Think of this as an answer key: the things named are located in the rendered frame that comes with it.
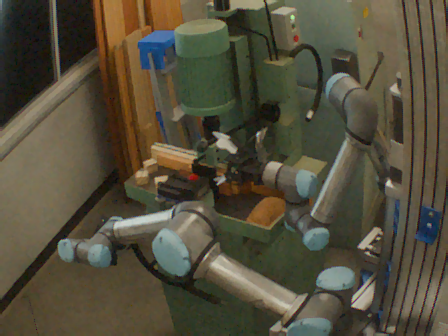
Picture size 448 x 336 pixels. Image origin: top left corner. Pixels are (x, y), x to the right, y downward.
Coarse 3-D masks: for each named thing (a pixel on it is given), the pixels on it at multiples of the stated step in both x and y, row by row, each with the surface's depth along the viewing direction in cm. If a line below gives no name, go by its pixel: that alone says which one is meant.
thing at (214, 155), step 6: (222, 126) 254; (222, 132) 250; (204, 138) 248; (210, 150) 243; (216, 150) 244; (222, 150) 247; (198, 156) 247; (210, 156) 244; (216, 156) 245; (222, 156) 248; (204, 162) 247; (210, 162) 246; (216, 162) 246
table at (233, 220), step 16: (128, 192) 260; (144, 192) 255; (240, 192) 247; (224, 208) 241; (240, 208) 240; (224, 224) 239; (240, 224) 235; (256, 224) 231; (272, 224) 231; (272, 240) 232
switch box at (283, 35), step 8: (280, 8) 242; (288, 8) 242; (272, 16) 238; (280, 16) 236; (288, 16) 237; (296, 16) 242; (272, 24) 241; (280, 24) 238; (288, 24) 238; (296, 24) 243; (280, 32) 241; (288, 32) 240; (296, 32) 244; (280, 40) 243; (288, 40) 241; (280, 48) 245; (288, 48) 243
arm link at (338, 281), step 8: (328, 272) 183; (336, 272) 182; (344, 272) 182; (352, 272) 181; (320, 280) 180; (328, 280) 179; (336, 280) 179; (344, 280) 178; (352, 280) 178; (320, 288) 179; (328, 288) 177; (336, 288) 176; (344, 288) 177; (352, 288) 180; (336, 296) 175; (344, 296) 177; (352, 296) 183; (344, 304) 177; (344, 312) 183
